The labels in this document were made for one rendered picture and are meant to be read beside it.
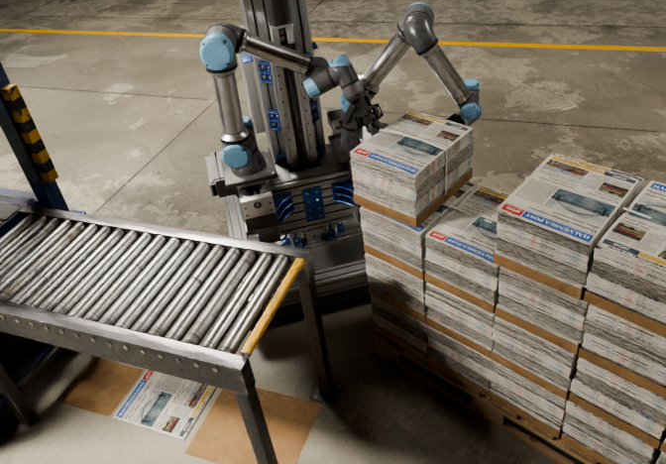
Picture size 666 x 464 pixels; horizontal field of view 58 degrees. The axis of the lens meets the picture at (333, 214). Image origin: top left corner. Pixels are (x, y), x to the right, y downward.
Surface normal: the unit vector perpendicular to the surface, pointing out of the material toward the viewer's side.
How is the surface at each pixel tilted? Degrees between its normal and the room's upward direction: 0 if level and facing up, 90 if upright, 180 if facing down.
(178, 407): 0
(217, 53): 82
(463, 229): 1
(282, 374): 0
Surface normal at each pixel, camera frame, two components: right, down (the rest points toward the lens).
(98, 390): -0.11, -0.80
